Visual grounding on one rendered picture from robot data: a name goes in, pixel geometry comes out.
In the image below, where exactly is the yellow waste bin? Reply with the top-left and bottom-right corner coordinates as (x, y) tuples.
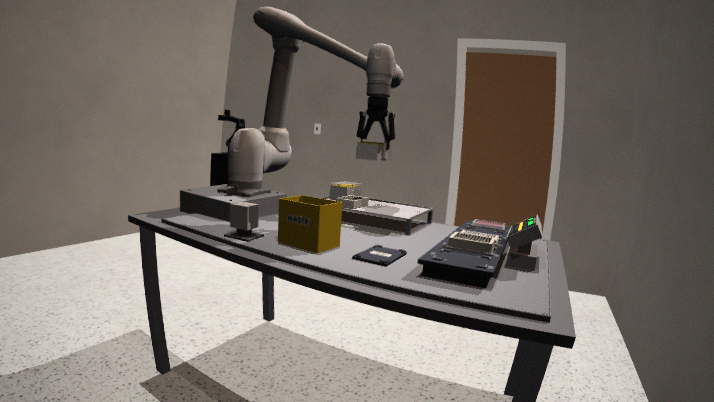
(278, 195), (343, 253)

